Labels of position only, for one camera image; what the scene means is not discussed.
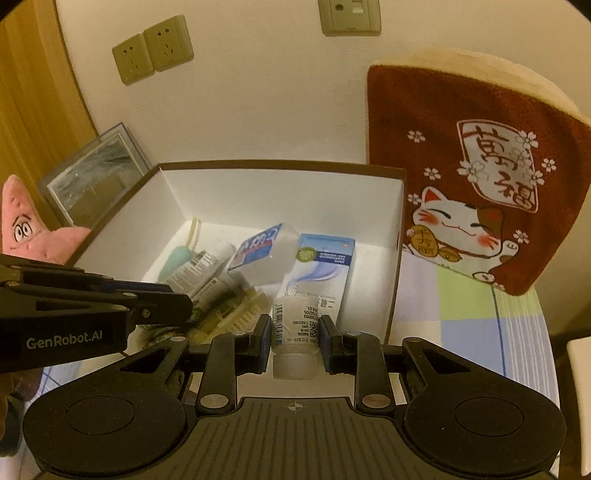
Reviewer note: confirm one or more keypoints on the red lucky cat cushion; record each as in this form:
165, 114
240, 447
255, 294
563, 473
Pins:
496, 157

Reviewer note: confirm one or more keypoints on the checkered green blue tablecloth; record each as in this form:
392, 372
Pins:
504, 333

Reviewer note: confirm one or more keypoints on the teal white tube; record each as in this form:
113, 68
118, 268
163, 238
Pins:
181, 254

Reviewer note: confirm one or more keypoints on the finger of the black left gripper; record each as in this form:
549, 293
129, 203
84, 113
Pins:
157, 304

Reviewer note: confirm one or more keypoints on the pink starfish plush toy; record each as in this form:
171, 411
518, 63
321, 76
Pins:
25, 235

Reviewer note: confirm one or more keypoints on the white ointment box green bird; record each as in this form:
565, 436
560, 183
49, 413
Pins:
201, 278

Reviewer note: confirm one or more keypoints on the double wall socket left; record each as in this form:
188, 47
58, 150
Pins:
132, 59

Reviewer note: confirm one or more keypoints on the white chair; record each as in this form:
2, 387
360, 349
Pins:
579, 353

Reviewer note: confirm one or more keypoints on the single wall outlet plate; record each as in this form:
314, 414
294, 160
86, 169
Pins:
350, 17

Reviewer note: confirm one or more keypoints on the brown cardboard box white inside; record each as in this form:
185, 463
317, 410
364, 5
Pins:
242, 201

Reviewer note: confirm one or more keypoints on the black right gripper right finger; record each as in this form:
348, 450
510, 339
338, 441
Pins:
363, 356

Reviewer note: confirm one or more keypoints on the glass picture frame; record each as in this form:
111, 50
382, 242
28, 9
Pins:
82, 189

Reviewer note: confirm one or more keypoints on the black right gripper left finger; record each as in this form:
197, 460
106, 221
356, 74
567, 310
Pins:
228, 356

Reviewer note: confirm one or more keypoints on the double wall socket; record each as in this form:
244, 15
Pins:
132, 59
168, 43

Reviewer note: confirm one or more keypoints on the blue white tissue pack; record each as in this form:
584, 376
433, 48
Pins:
266, 257

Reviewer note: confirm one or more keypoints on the blue white medicine box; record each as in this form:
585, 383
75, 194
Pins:
322, 264

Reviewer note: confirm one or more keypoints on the double wall socket right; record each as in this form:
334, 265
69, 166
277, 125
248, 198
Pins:
168, 43

